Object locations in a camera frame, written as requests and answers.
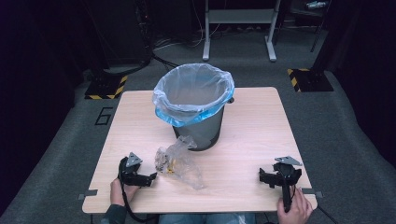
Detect blue translucent bin liner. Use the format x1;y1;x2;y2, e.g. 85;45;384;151
151;63;235;128

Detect black stand post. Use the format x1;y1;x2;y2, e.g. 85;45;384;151
311;0;363;73

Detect white metal table frame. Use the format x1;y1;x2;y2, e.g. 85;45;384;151
202;0;282;63

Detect person's legs in jeans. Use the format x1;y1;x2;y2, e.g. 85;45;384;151
158;212;257;224

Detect black striped stand base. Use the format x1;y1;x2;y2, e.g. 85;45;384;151
287;67;334;93
84;74;129;101

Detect clear plastic bag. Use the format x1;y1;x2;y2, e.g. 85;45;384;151
154;134;205;191

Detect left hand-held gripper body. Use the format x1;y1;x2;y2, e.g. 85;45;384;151
118;151;151;188

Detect grey trash bin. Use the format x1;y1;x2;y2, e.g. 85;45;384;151
172;96;235;152

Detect grey tape strip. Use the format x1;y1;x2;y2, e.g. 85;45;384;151
77;189;99;201
301;188;324;199

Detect person's left hand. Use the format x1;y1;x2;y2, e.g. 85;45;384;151
109;178;140;207

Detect black cabinet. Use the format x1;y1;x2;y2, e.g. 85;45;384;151
92;0;154;70

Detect bundle of floor cables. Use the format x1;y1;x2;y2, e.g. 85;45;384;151
152;18;225;68

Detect person's right hand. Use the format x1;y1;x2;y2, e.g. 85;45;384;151
276;187;314;224

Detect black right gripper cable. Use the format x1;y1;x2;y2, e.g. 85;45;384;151
317;204;340;224

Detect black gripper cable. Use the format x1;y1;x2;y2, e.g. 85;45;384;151
119;178;158;224
317;204;340;224

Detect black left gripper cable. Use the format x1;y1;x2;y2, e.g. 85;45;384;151
119;178;158;224

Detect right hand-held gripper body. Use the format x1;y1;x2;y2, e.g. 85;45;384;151
270;155;304;214

